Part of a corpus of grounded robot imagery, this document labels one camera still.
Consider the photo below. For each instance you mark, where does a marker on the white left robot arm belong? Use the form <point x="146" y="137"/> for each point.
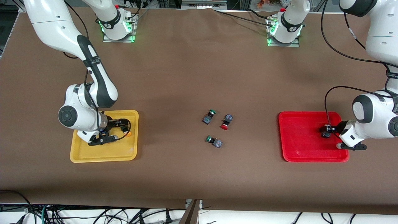
<point x="382" y="31"/>

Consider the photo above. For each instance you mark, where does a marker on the brown table cover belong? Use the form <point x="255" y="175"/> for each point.
<point x="199" y="77"/>

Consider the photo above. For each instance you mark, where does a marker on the yellow plastic tray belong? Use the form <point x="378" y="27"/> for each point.
<point x="124" y="152"/>

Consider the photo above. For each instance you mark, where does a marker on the wooden post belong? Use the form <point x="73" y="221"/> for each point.
<point x="191" y="216"/>

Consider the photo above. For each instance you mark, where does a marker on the red plastic tray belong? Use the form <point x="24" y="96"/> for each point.
<point x="301" y="146"/>

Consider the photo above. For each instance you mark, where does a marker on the silver power strip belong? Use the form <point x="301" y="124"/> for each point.
<point x="202" y="4"/>

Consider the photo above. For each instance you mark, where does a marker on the red push button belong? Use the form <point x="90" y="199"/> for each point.
<point x="326" y="135"/>
<point x="228" y="118"/>

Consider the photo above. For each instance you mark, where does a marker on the small grey metal bracket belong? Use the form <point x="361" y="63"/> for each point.
<point x="187" y="203"/>

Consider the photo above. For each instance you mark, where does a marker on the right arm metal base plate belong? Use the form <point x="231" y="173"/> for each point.
<point x="133" y="37"/>

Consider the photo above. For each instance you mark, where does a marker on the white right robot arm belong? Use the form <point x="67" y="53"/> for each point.
<point x="56" y="21"/>

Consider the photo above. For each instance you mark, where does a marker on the orange background object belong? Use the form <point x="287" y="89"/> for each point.
<point x="262" y="3"/>

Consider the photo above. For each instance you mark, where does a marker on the green push button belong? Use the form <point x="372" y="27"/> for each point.
<point x="207" y="119"/>
<point x="217" y="143"/>

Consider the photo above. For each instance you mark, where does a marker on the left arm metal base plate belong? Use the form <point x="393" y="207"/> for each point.
<point x="295" y="44"/>

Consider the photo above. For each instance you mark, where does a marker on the black power plug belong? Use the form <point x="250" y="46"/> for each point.
<point x="168" y="219"/>

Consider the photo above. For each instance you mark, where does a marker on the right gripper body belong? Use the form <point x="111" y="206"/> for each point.
<point x="109" y="124"/>

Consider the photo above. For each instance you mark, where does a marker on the aluminium frame corner bracket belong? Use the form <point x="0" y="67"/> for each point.
<point x="21" y="10"/>

